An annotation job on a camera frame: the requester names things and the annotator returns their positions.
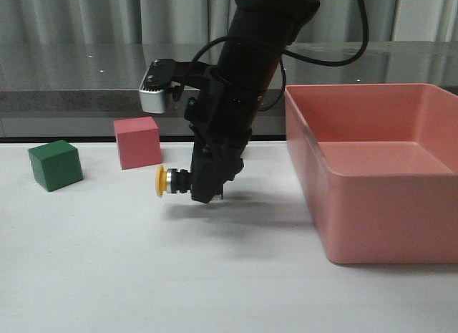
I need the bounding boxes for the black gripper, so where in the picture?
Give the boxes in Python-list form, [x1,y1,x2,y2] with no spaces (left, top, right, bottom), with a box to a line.
[185,66,265,203]

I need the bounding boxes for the yellow push button switch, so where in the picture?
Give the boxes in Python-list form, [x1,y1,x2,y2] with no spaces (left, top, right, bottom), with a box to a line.
[155,165,192,198]

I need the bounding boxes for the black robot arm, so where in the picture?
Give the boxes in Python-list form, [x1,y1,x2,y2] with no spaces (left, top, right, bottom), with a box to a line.
[185,0,320,203]

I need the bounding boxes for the pink cube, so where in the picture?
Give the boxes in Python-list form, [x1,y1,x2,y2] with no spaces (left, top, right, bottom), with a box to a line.
[114,117,162,170]

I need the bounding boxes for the left green cube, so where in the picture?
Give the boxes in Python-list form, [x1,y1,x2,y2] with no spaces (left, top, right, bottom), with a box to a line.
[28,140,84,192]

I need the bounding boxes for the pink plastic bin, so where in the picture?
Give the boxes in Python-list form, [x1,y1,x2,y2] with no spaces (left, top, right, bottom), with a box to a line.
[286,84,457,264]

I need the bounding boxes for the grey stone counter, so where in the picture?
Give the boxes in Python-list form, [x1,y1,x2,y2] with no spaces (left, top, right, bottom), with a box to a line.
[1,42,457,143]

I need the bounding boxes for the grey curtain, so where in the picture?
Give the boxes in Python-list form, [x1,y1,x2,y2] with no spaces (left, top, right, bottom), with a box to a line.
[1,0,457,44]

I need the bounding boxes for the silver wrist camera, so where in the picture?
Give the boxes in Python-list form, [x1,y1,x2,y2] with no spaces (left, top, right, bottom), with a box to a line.
[139,59,182,114]

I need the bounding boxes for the black cable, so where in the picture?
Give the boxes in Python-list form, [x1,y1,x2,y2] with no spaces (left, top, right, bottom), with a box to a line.
[191,0,370,112]

